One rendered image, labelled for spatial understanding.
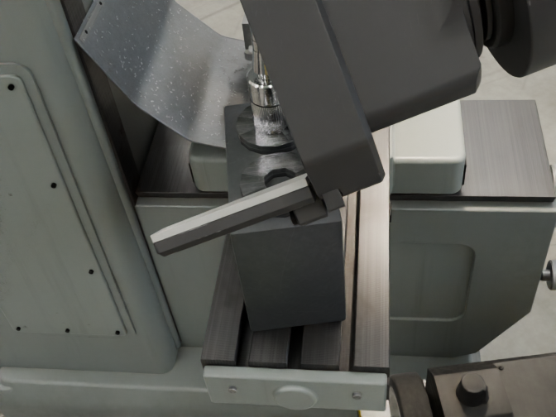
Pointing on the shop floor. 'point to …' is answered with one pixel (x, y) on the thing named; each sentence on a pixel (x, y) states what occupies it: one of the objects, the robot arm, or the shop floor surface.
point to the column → (73, 206)
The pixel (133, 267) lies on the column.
